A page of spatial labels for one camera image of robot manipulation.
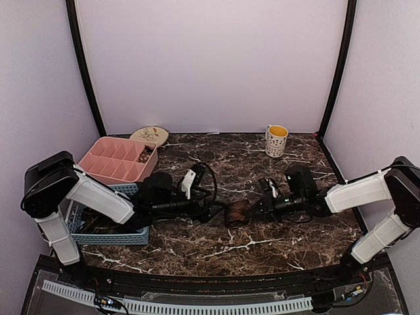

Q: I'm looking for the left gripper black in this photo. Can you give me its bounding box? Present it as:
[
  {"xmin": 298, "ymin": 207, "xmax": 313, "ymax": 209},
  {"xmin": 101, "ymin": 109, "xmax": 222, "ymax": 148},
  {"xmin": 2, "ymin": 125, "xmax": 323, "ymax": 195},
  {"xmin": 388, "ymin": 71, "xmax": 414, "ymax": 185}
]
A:
[{"xmin": 152, "ymin": 188, "xmax": 226, "ymax": 224}]

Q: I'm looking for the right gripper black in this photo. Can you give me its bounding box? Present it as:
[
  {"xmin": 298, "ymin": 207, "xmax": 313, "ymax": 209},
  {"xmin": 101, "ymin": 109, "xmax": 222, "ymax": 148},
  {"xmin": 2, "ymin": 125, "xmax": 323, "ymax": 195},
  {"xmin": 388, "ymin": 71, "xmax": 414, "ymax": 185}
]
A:
[{"xmin": 245, "ymin": 191, "xmax": 306, "ymax": 223}]

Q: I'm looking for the brown red patterned tie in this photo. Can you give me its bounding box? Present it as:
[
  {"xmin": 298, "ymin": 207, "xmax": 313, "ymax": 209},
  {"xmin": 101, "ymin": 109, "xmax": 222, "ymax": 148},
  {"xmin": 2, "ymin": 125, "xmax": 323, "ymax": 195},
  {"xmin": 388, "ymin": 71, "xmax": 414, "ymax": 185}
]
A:
[{"xmin": 224, "ymin": 199, "xmax": 251, "ymax": 228}]

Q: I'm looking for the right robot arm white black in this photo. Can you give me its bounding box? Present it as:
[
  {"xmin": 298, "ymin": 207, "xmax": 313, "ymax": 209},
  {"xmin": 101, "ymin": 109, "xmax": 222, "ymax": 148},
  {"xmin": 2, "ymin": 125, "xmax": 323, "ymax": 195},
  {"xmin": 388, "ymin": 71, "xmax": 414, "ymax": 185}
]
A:
[{"xmin": 248, "ymin": 156, "xmax": 419, "ymax": 285}]

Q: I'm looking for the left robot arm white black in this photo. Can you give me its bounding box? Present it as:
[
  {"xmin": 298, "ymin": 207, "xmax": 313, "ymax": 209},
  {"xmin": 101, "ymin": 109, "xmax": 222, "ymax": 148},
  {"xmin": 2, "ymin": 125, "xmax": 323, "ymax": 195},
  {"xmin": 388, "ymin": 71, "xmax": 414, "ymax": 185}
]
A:
[{"xmin": 20, "ymin": 151, "xmax": 226, "ymax": 286}]

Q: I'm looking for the white mug yellow inside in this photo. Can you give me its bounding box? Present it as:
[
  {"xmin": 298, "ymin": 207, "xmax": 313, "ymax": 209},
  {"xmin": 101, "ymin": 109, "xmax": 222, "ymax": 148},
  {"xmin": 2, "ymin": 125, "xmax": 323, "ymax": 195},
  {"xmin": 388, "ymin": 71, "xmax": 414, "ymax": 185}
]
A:
[{"xmin": 265, "ymin": 125, "xmax": 289, "ymax": 158}]

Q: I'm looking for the blue perforated plastic basket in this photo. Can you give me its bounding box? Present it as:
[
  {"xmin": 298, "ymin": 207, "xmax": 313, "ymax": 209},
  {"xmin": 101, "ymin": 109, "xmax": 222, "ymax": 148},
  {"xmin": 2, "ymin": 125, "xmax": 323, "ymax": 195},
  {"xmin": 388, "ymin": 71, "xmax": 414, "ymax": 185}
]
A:
[{"xmin": 65, "ymin": 200, "xmax": 151, "ymax": 245}]

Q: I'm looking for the rolled tie in tray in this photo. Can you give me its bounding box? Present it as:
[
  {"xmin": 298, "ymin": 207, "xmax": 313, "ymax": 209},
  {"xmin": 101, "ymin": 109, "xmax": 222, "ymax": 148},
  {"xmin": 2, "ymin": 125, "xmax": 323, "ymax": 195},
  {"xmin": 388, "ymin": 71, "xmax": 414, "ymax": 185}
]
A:
[{"xmin": 136, "ymin": 145, "xmax": 156, "ymax": 164}]

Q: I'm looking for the beige floral plate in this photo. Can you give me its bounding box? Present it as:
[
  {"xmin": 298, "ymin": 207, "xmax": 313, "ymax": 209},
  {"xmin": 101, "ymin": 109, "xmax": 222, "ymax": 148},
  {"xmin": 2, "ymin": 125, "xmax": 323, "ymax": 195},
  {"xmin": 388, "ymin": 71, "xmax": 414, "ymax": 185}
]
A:
[{"xmin": 129, "ymin": 126, "xmax": 169, "ymax": 147}]

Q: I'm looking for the pink divided organizer tray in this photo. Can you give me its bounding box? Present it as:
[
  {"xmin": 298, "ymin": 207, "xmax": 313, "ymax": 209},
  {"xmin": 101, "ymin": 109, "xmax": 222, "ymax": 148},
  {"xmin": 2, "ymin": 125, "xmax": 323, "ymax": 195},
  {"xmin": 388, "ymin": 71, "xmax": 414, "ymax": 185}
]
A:
[{"xmin": 78, "ymin": 136, "xmax": 158, "ymax": 185}]

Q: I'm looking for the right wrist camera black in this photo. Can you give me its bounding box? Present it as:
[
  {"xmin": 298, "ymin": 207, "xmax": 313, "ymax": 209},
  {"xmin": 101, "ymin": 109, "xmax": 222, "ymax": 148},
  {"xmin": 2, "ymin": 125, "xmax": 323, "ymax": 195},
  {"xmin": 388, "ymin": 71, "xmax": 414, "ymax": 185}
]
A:
[{"xmin": 284, "ymin": 165, "xmax": 319, "ymax": 199}]

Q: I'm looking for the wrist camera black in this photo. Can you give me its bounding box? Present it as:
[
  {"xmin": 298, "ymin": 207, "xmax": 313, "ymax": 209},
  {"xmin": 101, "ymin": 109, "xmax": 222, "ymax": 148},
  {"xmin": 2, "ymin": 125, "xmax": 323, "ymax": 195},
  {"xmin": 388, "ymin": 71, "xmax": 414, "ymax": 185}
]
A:
[
  {"xmin": 284, "ymin": 165, "xmax": 319, "ymax": 199},
  {"xmin": 139, "ymin": 163, "xmax": 206, "ymax": 206}
]

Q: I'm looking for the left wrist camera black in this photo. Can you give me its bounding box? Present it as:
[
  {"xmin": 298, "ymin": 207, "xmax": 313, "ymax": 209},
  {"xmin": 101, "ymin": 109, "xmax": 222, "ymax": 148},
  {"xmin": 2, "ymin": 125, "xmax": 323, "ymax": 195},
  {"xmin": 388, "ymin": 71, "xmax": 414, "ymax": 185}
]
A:
[{"xmin": 139, "ymin": 163, "xmax": 206, "ymax": 206}]

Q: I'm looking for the white slotted cable duct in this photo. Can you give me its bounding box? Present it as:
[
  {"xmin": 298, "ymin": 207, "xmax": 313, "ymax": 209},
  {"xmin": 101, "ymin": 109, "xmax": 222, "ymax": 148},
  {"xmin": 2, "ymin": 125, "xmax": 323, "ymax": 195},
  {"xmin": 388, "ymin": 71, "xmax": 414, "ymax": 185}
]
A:
[{"xmin": 41, "ymin": 280, "xmax": 313, "ymax": 315}]

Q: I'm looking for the black front rail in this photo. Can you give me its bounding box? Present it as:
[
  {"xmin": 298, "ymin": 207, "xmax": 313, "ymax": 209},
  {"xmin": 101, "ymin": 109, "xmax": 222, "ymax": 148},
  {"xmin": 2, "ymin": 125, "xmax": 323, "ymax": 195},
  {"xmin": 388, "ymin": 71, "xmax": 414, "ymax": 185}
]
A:
[{"xmin": 39, "ymin": 255, "xmax": 391, "ymax": 296}]

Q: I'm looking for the left black frame post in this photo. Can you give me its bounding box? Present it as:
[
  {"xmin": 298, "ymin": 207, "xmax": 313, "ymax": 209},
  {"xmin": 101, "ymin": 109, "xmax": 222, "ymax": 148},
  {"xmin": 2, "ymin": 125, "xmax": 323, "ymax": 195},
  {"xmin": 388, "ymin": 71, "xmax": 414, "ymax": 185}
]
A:
[{"xmin": 65, "ymin": 0, "xmax": 107, "ymax": 137}]

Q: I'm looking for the black frame post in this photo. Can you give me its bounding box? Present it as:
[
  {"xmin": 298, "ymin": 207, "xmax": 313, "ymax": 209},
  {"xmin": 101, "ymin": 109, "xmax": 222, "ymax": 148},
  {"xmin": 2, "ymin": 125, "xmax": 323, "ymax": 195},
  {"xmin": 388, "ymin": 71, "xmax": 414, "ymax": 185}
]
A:
[
  {"xmin": 65, "ymin": 0, "xmax": 107, "ymax": 137},
  {"xmin": 317, "ymin": 0, "xmax": 357, "ymax": 141}
]

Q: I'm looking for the right black frame post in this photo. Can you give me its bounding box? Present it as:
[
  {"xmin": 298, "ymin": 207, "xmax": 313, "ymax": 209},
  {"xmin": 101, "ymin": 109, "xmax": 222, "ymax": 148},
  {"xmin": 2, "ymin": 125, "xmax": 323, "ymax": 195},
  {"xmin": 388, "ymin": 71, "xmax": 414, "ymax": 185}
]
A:
[{"xmin": 317, "ymin": 0, "xmax": 357, "ymax": 141}]

